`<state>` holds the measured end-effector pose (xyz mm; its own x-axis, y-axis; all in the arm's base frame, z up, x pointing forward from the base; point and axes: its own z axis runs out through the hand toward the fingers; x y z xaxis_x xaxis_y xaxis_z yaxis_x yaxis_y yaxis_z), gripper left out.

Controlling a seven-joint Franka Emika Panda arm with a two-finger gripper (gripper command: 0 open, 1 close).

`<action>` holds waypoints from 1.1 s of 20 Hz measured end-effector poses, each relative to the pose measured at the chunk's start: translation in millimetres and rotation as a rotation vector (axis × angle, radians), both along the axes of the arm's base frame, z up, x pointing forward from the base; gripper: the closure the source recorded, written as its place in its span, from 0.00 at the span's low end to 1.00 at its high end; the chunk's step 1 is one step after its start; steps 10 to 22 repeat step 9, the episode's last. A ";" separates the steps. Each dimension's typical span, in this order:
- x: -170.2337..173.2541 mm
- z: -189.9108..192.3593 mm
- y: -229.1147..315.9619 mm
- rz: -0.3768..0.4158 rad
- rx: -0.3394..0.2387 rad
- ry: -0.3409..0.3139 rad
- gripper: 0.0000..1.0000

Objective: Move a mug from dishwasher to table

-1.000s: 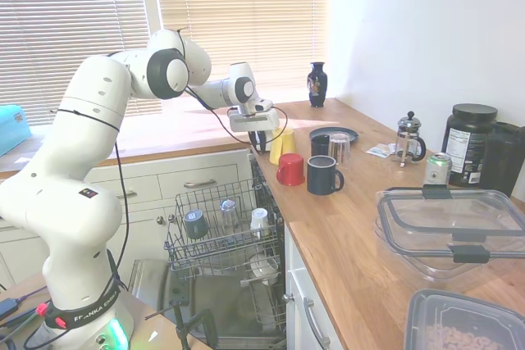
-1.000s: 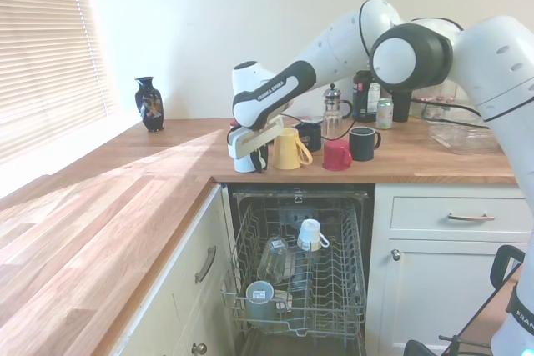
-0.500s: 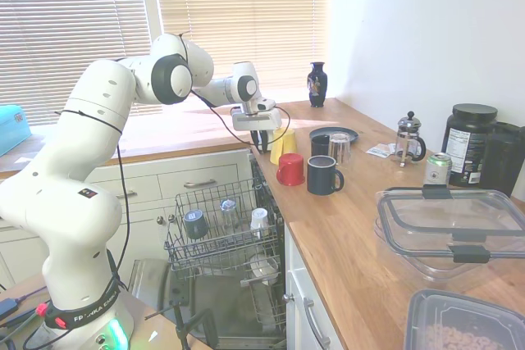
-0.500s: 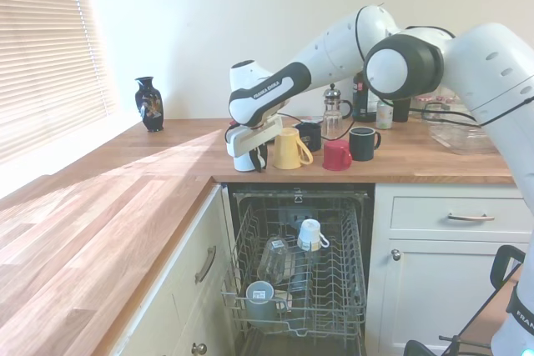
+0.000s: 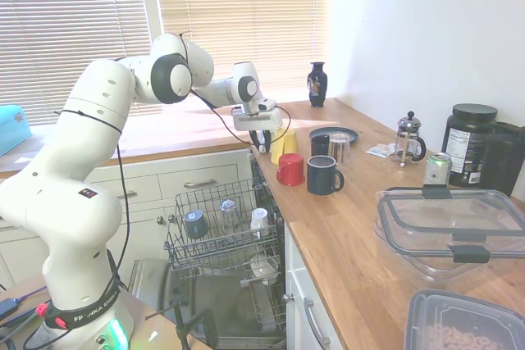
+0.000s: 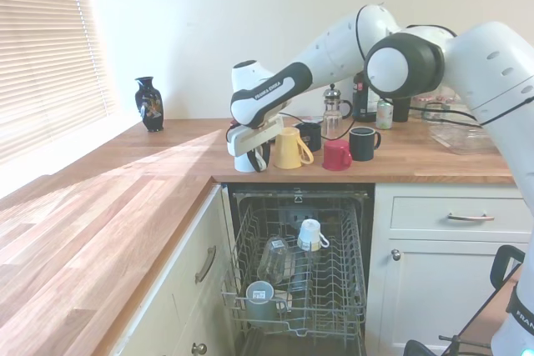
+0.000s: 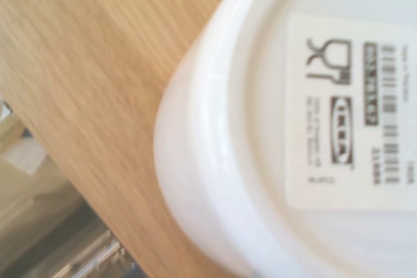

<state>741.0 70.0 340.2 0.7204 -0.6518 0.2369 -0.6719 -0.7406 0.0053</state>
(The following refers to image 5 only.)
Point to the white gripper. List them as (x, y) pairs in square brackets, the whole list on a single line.
[(256, 119)]

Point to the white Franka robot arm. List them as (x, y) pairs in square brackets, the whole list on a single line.
[(94, 92)]

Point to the yellow mug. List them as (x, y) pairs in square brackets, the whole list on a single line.
[(287, 147)]

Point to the built-in dishwasher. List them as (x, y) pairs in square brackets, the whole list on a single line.
[(256, 178)]

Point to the red mug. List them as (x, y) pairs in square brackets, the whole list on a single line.
[(292, 169)]

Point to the plain black mug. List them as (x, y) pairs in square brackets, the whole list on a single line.
[(319, 147)]

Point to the navy mug with pale rim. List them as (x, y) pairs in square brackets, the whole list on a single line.
[(322, 180)]

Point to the small white ribbed mug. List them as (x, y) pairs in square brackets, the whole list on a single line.
[(259, 222)]

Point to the grey-blue mug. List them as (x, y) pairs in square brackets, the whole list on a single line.
[(195, 225)]

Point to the stainless dishwasher door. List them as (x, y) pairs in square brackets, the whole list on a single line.
[(156, 280)]

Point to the dark grey plate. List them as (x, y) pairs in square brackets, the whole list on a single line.
[(320, 132)]

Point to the black floral vase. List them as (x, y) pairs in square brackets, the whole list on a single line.
[(317, 85)]

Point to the clear ribbed glass tumbler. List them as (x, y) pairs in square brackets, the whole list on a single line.
[(339, 151)]

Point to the clear glass with label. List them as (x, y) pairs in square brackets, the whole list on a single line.
[(229, 212)]

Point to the cream kitchen cabinet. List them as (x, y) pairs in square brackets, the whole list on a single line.
[(297, 268), (176, 174)]

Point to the white paper sachet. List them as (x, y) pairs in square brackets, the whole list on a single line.
[(377, 151)]

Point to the metal cabinet knob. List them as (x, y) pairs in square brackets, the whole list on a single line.
[(160, 220), (172, 219), (288, 298)]

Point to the cream venetian window blind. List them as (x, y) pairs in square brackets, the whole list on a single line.
[(242, 18), (69, 30)]

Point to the white bowl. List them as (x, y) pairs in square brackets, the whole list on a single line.
[(262, 264)]

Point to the glass French press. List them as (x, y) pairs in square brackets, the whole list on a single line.
[(409, 141)]

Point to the green drink can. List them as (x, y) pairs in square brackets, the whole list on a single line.
[(437, 171)]

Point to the clear plastic lidded container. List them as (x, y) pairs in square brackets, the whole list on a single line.
[(443, 219)]

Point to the black supplement tub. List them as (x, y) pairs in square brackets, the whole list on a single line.
[(469, 141)]

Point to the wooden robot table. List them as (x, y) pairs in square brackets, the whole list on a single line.
[(139, 325)]

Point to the black shaker bottle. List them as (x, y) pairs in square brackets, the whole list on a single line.
[(502, 161)]

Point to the turquoise box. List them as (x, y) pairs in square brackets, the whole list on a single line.
[(12, 128)]

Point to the plastic container with food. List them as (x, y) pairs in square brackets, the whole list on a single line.
[(463, 321)]

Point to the red plug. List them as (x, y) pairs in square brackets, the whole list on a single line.
[(42, 310)]

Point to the small wrist camera box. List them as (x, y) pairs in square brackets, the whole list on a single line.
[(266, 105)]

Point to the black camera stand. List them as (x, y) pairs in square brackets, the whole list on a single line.
[(183, 329)]

